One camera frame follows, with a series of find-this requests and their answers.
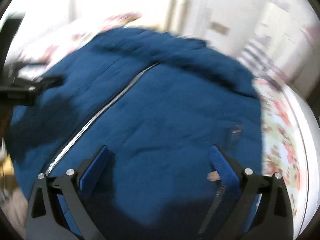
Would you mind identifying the floral bedsheet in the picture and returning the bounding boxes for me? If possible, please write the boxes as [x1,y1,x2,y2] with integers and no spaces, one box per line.
[15,12,306,218]

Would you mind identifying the wall switch plate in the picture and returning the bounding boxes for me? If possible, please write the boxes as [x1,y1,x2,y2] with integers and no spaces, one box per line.
[209,21,231,36]

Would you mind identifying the blue puffer jacket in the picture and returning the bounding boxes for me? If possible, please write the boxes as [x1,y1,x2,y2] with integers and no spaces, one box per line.
[5,27,263,240]

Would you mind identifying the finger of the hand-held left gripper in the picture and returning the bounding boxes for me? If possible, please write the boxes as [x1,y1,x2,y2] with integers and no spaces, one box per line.
[30,74,64,94]

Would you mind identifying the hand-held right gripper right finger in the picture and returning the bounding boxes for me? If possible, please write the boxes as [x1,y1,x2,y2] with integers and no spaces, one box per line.
[209,144,294,240]

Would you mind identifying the yellow daisy sheet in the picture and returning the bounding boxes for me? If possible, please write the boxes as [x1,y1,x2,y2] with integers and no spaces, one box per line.
[0,152,19,188]

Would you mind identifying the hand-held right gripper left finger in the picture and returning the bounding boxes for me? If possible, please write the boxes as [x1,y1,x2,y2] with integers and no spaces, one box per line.
[25,144,110,240]

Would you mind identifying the printed curtain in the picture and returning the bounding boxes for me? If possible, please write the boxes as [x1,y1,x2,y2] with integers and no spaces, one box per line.
[237,0,320,86]

